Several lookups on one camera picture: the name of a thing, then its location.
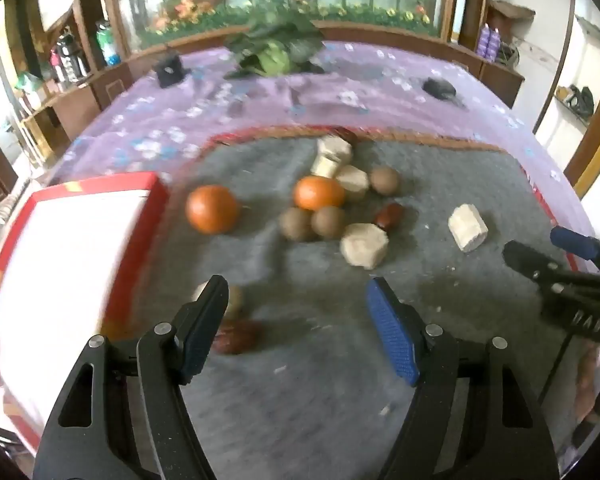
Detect purple floral tablecloth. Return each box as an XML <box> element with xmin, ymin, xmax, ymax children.
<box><xmin>48</xmin><ymin>41</ymin><xmax>594</xmax><ymax>235</ymax></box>

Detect brown kiwi left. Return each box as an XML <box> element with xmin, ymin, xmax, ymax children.
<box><xmin>278</xmin><ymin>207</ymin><xmax>315</xmax><ymax>242</ymax></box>

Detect brown kiwi right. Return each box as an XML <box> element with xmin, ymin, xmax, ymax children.
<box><xmin>370</xmin><ymin>166</ymin><xmax>401</xmax><ymax>196</ymax></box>

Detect beige block small back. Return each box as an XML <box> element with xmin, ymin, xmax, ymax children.
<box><xmin>311</xmin><ymin>154</ymin><xmax>341</xmax><ymax>179</ymax></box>

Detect hexagonal beige block front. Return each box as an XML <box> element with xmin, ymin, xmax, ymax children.
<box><xmin>340</xmin><ymin>223</ymin><xmax>389</xmax><ymax>270</ymax></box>

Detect beige block top back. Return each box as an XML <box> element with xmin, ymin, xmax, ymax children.
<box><xmin>317</xmin><ymin>134</ymin><xmax>353</xmax><ymax>165</ymax></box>

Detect purple bottles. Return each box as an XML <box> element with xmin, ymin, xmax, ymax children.
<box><xmin>476</xmin><ymin>24</ymin><xmax>501</xmax><ymax>63</ymax></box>

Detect blue green bottle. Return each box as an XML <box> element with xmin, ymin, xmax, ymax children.
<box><xmin>96</xmin><ymin>20</ymin><xmax>121</xmax><ymax>66</ymax></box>

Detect black mouse-like object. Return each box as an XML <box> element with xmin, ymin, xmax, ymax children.
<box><xmin>422</xmin><ymin>78</ymin><xmax>466</xmax><ymax>108</ymax></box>

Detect orange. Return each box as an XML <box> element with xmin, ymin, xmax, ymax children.
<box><xmin>294</xmin><ymin>176</ymin><xmax>346</xmax><ymax>211</ymax></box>
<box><xmin>185</xmin><ymin>185</ymin><xmax>242</xmax><ymax>235</ymax></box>

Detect green leafy vegetable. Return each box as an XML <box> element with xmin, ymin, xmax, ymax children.
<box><xmin>225</xmin><ymin>13</ymin><xmax>325</xmax><ymax>79</ymax></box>

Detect dark red jujube back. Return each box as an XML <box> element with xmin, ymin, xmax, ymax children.
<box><xmin>334</xmin><ymin>127</ymin><xmax>360</xmax><ymax>145</ymax></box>

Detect black thermos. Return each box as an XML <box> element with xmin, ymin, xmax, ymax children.
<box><xmin>56</xmin><ymin>27</ymin><xmax>88</xmax><ymax>84</ymax></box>

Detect brown kiwi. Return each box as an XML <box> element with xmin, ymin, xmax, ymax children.
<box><xmin>311</xmin><ymin>206</ymin><xmax>347</xmax><ymax>240</ymax></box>
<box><xmin>370</xmin><ymin>166</ymin><xmax>401</xmax><ymax>196</ymax></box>
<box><xmin>278</xmin><ymin>207</ymin><xmax>315</xmax><ymax>242</ymax></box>

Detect red box with white inside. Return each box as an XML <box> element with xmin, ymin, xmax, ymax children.
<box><xmin>0</xmin><ymin>172</ymin><xmax>169</xmax><ymax>452</ymax></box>

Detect black cylinder device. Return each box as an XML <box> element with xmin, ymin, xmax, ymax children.
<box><xmin>152</xmin><ymin>53</ymin><xmax>186</xmax><ymax>89</ymax></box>

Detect brown kiwi middle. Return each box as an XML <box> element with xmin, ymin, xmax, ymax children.
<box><xmin>311</xmin><ymin>206</ymin><xmax>347</xmax><ymax>240</ymax></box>

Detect grey felt mat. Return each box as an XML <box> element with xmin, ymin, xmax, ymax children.
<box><xmin>133</xmin><ymin>138</ymin><xmax>562</xmax><ymax>479</ymax></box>

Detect wooden side cabinet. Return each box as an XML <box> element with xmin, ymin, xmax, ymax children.
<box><xmin>20</xmin><ymin>63</ymin><xmax>134</xmax><ymax>165</ymax></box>

